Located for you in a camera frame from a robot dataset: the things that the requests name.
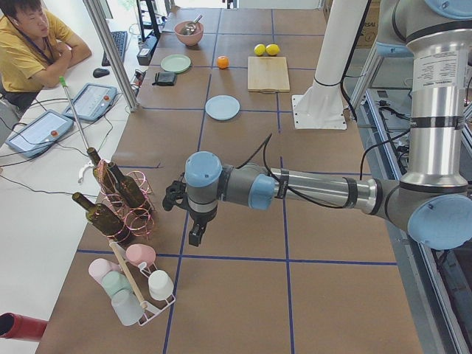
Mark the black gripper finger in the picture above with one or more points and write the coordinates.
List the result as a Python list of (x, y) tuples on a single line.
[(195, 235)]

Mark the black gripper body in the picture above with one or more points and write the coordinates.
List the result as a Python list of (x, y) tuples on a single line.
[(200, 217)]

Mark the light blue plate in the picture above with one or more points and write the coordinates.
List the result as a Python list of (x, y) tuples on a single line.
[(222, 107)]

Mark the orange fruit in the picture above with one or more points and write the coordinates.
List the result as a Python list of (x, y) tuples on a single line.
[(222, 62)]

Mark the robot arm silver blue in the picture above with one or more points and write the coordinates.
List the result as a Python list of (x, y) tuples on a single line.
[(429, 201)]

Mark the light green plate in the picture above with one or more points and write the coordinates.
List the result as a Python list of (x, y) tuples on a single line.
[(176, 63)]

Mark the pink cup upper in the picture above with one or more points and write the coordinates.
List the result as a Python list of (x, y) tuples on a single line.
[(140, 253)]

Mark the white cup right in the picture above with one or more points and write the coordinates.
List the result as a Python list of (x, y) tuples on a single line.
[(160, 285)]

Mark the dark wine bottle middle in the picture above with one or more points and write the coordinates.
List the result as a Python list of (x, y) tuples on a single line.
[(129, 190)]

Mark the pale green cup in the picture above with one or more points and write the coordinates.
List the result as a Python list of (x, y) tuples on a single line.
[(114, 282)]

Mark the dark wine bottle front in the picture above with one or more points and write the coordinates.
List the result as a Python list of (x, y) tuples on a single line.
[(105, 220)]

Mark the pale blue cup bottom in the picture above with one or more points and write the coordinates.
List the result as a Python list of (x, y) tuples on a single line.
[(127, 307)]

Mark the pale pink cup left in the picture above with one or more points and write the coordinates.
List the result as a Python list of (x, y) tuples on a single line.
[(100, 267)]

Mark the dark wine bottle upright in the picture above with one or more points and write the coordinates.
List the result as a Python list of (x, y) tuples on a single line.
[(100, 173)]

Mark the metal reacher stick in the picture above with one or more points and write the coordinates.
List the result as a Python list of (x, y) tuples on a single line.
[(62, 81)]

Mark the bamboo cutting board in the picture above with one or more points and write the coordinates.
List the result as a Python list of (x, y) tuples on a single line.
[(268, 74)]

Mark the teach pendant tablet far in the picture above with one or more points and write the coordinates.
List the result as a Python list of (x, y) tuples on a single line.
[(93, 101)]

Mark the teach pendant tablet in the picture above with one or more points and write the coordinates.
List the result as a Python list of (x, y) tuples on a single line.
[(93, 101), (39, 135)]

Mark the black computer mouse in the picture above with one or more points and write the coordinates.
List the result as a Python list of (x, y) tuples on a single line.
[(100, 72)]

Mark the pink bowl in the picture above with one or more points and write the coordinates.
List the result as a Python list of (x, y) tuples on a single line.
[(189, 39)]

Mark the teach pendant tablet near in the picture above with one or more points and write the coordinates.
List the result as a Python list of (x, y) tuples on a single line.
[(39, 135)]

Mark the yellow lemon near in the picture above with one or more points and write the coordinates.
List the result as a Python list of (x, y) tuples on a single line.
[(260, 50)]

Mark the yellow lemon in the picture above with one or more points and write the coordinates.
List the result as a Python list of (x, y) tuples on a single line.
[(260, 50), (272, 49)]

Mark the yellow lemon far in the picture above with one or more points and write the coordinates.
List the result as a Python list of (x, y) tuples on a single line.
[(272, 49)]

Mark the metal scoop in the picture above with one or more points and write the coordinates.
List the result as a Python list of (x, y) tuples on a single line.
[(190, 27)]

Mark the black keyboard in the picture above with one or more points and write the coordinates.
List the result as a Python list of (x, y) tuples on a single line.
[(120, 39)]

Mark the red cylinder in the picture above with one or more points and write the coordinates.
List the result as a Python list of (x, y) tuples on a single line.
[(23, 328)]

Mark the person in yellow shirt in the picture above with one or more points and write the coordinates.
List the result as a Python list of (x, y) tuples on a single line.
[(37, 48)]

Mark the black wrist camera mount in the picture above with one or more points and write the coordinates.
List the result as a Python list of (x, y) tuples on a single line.
[(175, 195)]

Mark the white wire cup rack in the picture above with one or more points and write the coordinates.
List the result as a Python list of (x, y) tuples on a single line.
[(155, 307)]

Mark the copper wire bottle rack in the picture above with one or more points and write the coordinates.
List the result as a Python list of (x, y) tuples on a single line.
[(139, 219)]

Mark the wooden rod handle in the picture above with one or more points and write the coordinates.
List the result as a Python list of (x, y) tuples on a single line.
[(121, 260)]

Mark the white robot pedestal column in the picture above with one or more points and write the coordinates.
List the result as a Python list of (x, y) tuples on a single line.
[(321, 106)]

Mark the aluminium frame post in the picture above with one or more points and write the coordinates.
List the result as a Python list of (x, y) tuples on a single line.
[(104, 34)]

